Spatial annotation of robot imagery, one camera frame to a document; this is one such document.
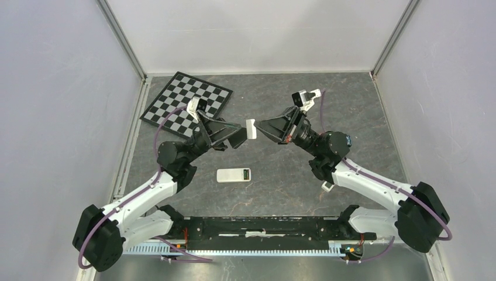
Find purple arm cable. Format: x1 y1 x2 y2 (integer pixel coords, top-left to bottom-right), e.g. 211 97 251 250
77 106 189 270
318 89 453 242

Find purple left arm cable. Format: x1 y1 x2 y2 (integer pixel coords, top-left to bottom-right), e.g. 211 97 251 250
77 106 189 270

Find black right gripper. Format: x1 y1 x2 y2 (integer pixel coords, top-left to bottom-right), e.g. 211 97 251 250
252 106 321 158

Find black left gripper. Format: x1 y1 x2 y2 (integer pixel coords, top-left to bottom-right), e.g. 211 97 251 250
184 109 255 165

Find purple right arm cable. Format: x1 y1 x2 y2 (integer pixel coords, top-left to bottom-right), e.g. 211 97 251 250
318 89 453 242

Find white slim remote control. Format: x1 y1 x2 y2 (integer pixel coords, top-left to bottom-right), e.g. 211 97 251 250
321 181 335 193

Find white battery cover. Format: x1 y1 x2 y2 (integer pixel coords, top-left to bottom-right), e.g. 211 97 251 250
246 119 257 140

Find white remote with dark buttons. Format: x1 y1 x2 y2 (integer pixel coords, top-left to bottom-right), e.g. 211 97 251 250
216 168 252 183

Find black white chessboard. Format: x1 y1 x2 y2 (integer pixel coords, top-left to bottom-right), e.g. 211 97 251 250
140 71 233 139

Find blue owl figurine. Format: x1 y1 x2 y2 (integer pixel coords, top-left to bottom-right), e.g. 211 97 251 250
343 135 352 148

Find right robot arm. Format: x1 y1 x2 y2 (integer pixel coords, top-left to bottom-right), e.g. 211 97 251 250
254 107 453 253

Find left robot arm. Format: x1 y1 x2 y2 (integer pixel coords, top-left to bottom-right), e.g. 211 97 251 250
72 111 247 272

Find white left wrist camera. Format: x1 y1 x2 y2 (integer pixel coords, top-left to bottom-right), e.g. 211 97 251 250
186 97 208 124

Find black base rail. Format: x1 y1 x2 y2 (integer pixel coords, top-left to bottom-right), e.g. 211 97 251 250
164 216 377 251

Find white cable duct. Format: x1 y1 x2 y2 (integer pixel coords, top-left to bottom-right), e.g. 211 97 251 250
123 240 362 258

